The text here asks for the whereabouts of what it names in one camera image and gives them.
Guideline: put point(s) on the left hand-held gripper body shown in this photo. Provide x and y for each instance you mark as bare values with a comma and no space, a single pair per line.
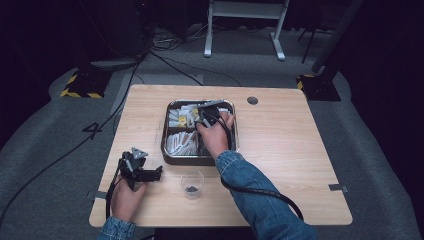
133,166

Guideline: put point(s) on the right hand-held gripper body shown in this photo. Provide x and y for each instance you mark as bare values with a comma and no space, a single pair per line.
210,113

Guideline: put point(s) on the pile of white yellow packets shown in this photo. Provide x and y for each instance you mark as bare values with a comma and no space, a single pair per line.
181,116

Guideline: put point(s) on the metal compartment tray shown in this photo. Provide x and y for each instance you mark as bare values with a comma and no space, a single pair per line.
186,161

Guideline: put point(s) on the clear plastic cup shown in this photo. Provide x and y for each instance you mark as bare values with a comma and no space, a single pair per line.
192,181

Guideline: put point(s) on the person's right hand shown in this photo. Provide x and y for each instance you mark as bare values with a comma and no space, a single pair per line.
215,136

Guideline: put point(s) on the person's left hand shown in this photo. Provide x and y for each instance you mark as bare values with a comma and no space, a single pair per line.
126,200

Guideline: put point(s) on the pile of white orange sachets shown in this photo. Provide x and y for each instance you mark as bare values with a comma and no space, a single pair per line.
181,143

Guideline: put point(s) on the grey tape strip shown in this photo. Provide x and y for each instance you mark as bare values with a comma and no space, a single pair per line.
100,194
338,188

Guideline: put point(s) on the grey round table grommet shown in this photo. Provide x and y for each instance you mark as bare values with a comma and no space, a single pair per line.
252,100

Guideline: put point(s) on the black yellow striped stand base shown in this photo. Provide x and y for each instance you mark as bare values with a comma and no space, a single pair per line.
318,88
85,85

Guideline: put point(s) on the black tripod legs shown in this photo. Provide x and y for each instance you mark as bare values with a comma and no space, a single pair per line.
308,43

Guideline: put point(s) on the grey metal pole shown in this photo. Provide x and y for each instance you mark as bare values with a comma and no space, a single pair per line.
336,33

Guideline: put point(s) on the white metal desk frame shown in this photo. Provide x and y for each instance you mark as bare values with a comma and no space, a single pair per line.
245,10

